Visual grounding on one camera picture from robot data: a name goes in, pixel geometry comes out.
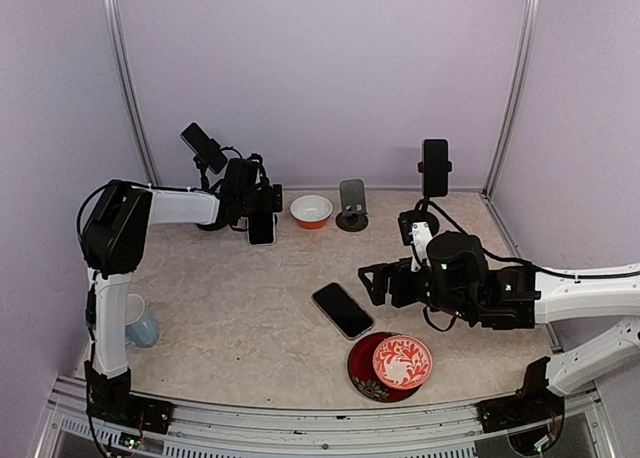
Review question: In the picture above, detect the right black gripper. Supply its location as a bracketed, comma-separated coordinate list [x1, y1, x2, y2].
[359, 256, 476, 321]

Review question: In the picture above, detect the blue smartphone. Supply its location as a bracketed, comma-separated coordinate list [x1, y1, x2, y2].
[247, 212, 277, 246]

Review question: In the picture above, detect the lone black smartphone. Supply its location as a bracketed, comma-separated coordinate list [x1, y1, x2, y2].
[181, 122, 228, 174]

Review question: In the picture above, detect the black pole phone stand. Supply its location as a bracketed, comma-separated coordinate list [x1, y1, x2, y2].
[417, 138, 452, 235]
[179, 122, 236, 232]

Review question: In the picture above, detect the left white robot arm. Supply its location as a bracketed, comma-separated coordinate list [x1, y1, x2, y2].
[76, 154, 283, 379]

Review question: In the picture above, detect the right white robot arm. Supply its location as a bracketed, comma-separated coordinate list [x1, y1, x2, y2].
[358, 223, 639, 422]

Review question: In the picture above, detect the right small desk phone stand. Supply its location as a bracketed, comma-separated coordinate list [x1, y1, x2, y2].
[336, 178, 369, 232]

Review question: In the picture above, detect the orange white bowl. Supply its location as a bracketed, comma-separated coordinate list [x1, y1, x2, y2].
[289, 195, 333, 230]

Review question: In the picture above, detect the red white patterned bowl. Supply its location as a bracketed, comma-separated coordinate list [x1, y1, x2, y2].
[372, 335, 433, 391]

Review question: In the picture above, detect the dark red floral plate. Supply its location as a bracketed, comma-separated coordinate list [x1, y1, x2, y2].
[347, 332, 419, 403]

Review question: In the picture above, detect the light blue mug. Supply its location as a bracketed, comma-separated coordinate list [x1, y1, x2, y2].
[125, 294, 159, 349]

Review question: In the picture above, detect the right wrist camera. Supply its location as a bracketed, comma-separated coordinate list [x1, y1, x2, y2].
[398, 210, 432, 272]

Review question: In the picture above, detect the front aluminium frame rail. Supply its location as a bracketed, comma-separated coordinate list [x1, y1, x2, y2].
[27, 376, 622, 457]

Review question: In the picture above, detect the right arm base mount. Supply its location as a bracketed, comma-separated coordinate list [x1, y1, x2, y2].
[477, 357, 565, 433]

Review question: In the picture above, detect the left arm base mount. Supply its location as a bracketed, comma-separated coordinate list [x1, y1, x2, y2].
[84, 360, 174, 435]

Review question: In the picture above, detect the left aluminium corner post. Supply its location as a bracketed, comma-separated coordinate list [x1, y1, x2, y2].
[102, 0, 161, 186]

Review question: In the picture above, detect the aluminium corner post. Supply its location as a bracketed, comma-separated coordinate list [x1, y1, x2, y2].
[483, 0, 541, 200]
[102, 0, 161, 186]

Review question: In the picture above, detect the right aluminium corner post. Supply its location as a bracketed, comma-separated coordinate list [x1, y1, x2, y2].
[483, 0, 541, 200]

